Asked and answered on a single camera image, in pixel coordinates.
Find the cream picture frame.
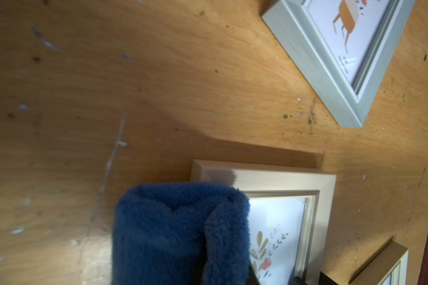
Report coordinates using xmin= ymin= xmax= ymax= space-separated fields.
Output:
xmin=350 ymin=241 xmax=409 ymax=285
xmin=191 ymin=160 xmax=336 ymax=285

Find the blue microfiber cloth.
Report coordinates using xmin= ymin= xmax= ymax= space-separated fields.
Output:
xmin=112 ymin=182 xmax=250 ymax=285

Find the light green picture frame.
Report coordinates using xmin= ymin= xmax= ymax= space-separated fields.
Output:
xmin=262 ymin=1 xmax=414 ymax=128

